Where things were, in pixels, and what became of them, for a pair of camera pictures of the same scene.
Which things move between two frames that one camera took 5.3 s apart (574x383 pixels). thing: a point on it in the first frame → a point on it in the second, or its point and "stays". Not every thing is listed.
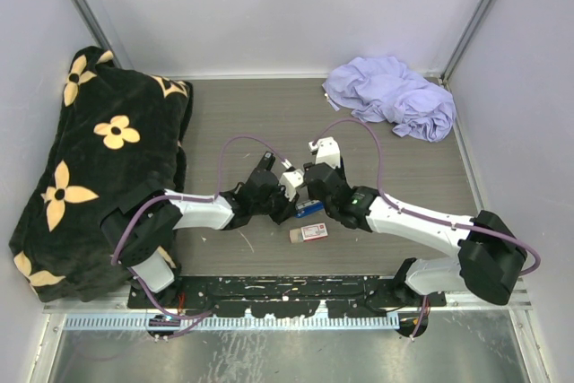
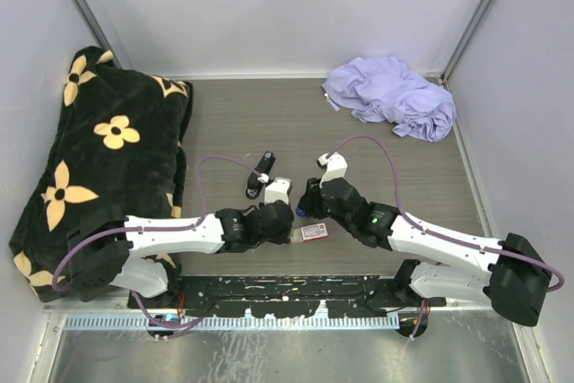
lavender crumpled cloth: (382, 89) stays
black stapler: (267, 161) stays
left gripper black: (288, 208) → (282, 237)
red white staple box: (301, 234) stays
